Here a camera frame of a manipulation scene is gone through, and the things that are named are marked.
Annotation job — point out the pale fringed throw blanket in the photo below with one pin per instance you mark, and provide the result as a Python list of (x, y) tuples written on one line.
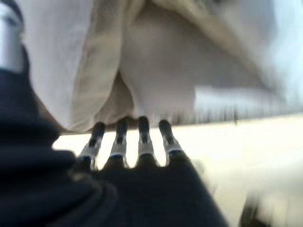
[(165, 71)]

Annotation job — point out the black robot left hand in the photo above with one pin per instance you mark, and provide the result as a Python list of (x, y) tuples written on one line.
[(71, 189)]

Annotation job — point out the beige grey bed runner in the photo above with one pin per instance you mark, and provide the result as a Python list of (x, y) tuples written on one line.
[(101, 59)]

